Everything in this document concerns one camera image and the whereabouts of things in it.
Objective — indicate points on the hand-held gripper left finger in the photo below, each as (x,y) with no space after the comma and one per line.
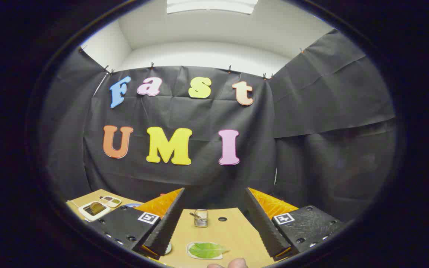
(164,227)

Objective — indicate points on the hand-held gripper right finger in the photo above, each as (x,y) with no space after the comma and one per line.
(264,227)

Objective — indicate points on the brown toast bread slice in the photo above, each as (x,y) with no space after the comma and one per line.
(96,208)

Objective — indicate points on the green lettuce leaf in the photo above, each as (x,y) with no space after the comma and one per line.
(207,250)

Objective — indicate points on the white divided condiment tray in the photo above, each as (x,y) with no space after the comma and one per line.
(110,201)

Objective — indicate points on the white toaster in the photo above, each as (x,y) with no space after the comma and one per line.
(88,214)

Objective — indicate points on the ceiling light panel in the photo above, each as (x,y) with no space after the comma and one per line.
(210,5)

